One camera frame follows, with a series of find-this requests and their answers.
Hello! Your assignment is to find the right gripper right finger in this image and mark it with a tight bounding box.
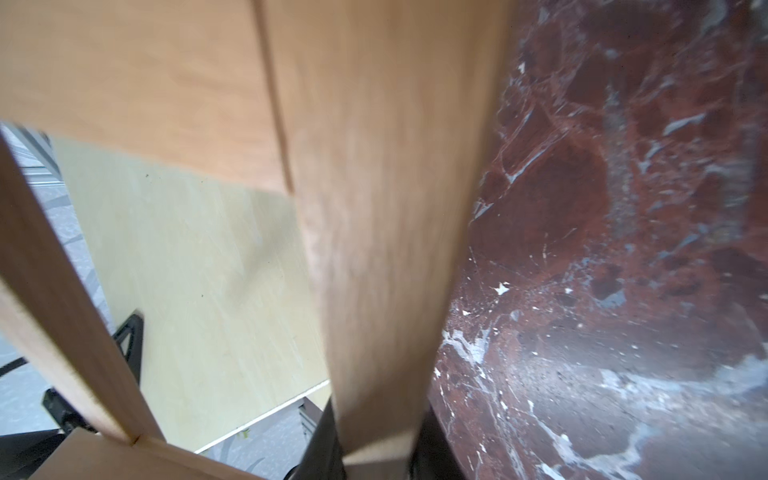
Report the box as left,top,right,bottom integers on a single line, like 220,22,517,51
409,405,466,480

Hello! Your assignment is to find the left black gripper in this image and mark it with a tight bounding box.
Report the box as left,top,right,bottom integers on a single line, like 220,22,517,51
1,313,146,479

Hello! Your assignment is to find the wooden easel frame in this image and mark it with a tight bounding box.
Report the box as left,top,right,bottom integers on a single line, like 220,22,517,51
1,1,516,479

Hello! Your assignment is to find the light plywood board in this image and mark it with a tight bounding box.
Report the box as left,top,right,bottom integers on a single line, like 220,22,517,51
53,138,328,452

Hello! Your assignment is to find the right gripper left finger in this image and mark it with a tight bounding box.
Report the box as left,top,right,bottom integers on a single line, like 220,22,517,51
290,398,347,480

